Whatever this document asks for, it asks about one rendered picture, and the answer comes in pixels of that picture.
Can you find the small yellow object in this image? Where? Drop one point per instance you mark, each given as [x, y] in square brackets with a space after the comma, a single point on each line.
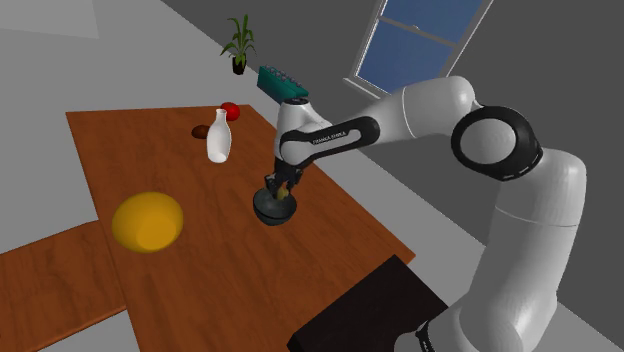
[282, 194]

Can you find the green potted plant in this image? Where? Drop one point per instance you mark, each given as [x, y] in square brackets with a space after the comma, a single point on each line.
[240, 44]

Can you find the yellow bowl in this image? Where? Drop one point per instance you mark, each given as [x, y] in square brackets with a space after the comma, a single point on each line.
[146, 224]

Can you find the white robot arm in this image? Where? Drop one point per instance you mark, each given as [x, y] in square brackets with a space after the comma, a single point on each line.
[526, 234]

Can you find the dark robot stand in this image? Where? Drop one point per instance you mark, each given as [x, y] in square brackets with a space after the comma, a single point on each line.
[370, 312]

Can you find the brown round object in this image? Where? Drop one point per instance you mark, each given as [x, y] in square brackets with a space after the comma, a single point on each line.
[200, 131]

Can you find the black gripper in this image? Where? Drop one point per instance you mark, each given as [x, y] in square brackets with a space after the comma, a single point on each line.
[287, 174]

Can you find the low brown wooden table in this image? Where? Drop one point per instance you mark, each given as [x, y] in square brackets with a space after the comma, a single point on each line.
[53, 287]

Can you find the white framed window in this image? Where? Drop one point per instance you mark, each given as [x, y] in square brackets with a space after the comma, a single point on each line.
[409, 48]

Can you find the white bottle vase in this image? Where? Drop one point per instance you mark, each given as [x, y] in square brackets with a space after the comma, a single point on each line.
[218, 141]

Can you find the dark grey bowl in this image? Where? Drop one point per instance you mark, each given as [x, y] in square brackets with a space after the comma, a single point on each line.
[273, 212]

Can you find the teal box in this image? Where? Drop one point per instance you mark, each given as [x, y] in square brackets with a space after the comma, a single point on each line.
[275, 85]

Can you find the red apple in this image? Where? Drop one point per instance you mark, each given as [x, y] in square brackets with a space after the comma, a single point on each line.
[231, 111]

